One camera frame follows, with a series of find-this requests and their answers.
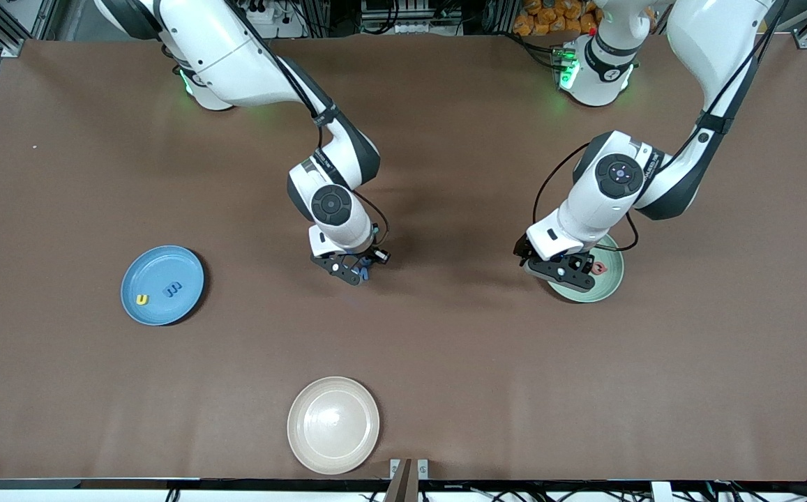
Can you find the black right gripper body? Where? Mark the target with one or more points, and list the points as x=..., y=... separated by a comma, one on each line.
x=367, y=256

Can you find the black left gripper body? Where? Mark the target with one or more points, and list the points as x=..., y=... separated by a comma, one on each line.
x=579, y=261

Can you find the red foam letter Q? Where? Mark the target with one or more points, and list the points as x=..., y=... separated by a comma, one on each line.
x=601, y=268

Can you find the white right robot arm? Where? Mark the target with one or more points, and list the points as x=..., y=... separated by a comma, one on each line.
x=236, y=63

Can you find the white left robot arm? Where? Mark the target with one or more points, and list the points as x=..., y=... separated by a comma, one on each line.
x=584, y=209

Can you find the green plate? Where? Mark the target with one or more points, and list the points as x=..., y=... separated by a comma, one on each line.
x=609, y=286

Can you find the beige plate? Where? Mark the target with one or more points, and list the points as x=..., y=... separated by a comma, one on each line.
x=333, y=425

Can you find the blue plate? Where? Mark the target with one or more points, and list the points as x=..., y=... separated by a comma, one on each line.
x=162, y=272

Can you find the metal equipment rack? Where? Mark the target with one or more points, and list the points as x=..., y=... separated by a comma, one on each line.
x=410, y=17

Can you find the orange packet pile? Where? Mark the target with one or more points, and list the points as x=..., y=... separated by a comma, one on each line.
x=549, y=17

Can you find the white power strip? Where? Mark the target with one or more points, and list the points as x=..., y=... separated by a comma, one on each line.
x=277, y=24

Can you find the small grey metal bracket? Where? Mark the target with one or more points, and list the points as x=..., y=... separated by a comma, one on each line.
x=422, y=468
x=394, y=468

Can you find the brown camera mount post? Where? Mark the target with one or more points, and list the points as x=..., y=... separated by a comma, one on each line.
x=400, y=484

